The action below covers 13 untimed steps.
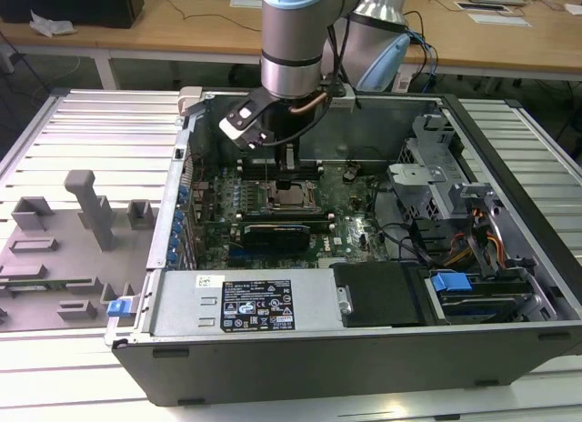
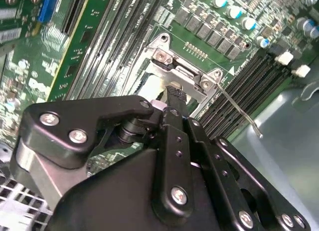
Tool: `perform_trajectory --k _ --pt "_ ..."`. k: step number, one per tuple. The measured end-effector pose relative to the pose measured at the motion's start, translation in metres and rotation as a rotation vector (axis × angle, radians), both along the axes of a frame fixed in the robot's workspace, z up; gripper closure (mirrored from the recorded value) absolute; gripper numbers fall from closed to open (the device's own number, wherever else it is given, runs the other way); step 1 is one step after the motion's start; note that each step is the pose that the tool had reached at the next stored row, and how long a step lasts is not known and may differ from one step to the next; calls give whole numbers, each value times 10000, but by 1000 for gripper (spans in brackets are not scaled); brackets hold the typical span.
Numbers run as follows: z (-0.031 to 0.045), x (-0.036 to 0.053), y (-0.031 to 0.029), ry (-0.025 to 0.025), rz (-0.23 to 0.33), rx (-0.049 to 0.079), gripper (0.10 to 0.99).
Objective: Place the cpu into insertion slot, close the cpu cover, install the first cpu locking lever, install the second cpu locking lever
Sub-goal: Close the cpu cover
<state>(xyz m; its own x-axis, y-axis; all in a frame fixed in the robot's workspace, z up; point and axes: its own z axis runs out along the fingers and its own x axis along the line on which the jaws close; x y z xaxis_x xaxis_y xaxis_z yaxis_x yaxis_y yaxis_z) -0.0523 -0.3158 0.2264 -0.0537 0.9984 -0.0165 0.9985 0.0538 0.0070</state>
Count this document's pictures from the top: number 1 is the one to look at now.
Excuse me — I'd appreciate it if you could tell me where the silver CPU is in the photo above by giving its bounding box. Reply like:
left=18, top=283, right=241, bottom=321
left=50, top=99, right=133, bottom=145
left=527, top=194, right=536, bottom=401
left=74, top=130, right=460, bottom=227
left=270, top=187, right=304, bottom=208

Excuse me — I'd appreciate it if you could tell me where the metal socket cover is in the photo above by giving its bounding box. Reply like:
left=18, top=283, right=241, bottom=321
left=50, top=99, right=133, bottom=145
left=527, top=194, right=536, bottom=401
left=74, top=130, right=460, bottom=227
left=263, top=181, right=316, bottom=213

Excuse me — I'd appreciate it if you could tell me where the CPU socket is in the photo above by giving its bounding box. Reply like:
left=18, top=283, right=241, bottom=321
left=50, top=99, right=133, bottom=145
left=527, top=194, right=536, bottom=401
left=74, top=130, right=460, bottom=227
left=258, top=178, right=318, bottom=215

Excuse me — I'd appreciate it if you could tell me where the black drive bay cover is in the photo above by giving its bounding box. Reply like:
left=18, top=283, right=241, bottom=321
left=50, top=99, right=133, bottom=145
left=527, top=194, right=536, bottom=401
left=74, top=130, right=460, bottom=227
left=330, top=261, right=425, bottom=328

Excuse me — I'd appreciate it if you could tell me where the black graphics card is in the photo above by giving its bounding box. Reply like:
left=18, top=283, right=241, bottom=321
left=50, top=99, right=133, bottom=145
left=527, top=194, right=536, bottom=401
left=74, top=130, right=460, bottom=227
left=240, top=222, right=315, bottom=255

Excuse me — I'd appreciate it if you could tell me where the pale blue teach pendant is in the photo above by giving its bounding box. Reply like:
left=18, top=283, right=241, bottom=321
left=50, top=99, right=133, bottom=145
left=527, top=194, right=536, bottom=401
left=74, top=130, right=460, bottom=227
left=356, top=32, right=411, bottom=93

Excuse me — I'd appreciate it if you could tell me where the green motherboard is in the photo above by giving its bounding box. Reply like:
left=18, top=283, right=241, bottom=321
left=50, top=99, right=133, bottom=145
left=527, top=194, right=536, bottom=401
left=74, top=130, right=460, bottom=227
left=188, top=161, right=410, bottom=271

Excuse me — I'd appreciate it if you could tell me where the wooden desk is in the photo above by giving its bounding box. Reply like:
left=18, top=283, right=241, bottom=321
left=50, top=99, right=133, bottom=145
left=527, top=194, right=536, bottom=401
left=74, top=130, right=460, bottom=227
left=0, top=0, right=582, bottom=90

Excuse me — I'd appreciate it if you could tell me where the silver drive cage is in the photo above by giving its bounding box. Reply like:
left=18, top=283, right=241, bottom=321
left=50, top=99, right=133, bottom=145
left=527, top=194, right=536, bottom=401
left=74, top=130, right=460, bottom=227
left=386, top=112, right=501, bottom=227

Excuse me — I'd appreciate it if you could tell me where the black rating label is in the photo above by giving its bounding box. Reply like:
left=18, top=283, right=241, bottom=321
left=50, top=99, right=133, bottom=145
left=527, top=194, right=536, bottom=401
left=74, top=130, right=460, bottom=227
left=221, top=279, right=297, bottom=333

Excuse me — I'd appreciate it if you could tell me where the silver power supply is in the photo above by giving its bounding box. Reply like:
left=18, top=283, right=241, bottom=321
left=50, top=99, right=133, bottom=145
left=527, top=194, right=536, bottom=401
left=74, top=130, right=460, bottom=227
left=148, top=269, right=346, bottom=339

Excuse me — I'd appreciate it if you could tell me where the hard disk in blue carrier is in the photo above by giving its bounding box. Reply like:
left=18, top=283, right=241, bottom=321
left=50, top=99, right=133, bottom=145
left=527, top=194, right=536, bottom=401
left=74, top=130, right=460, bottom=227
left=426, top=270, right=534, bottom=324

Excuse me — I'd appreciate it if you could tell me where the black open PC case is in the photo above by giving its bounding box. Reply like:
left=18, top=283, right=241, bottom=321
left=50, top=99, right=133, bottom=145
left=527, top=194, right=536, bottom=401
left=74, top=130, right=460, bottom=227
left=104, top=85, right=582, bottom=407

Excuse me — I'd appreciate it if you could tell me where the black computer tower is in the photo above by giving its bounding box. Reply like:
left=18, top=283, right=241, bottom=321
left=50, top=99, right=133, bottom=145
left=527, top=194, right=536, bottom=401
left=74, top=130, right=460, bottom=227
left=0, top=0, right=145, bottom=30

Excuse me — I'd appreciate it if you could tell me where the gray parts rack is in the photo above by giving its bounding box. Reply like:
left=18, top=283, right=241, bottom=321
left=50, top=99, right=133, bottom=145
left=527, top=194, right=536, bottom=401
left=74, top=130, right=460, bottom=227
left=0, top=169, right=161, bottom=333

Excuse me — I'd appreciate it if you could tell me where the green RAM stick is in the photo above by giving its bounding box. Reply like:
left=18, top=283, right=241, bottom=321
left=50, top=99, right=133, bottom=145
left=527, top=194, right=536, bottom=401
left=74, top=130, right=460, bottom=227
left=0, top=279, right=95, bottom=292

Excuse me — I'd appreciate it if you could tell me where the copper coloured hose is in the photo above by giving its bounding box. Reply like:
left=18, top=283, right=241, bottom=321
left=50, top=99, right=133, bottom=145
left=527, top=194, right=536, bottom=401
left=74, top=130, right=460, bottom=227
left=290, top=92, right=326, bottom=117

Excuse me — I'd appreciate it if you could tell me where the black camera cable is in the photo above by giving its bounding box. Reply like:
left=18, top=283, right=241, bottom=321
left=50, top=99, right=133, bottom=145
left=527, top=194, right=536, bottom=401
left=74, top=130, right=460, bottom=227
left=262, top=87, right=340, bottom=149

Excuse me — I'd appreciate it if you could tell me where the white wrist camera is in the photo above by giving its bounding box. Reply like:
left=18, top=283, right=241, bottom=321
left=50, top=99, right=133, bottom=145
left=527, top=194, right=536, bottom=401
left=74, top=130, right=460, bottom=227
left=217, top=98, right=270, bottom=151

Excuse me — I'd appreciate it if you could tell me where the beige case handle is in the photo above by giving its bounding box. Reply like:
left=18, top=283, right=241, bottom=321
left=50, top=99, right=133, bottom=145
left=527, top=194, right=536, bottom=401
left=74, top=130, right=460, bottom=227
left=176, top=85, right=204, bottom=119

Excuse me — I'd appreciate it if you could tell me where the blue cable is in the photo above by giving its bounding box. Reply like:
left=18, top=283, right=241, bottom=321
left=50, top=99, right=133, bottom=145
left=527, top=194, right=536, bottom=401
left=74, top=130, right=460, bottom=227
left=408, top=28, right=440, bottom=94

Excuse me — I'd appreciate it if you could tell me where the orange yellow wire bundle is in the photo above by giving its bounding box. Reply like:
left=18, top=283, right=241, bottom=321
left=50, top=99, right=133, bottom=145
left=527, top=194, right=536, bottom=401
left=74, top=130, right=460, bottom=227
left=447, top=206, right=507, bottom=269

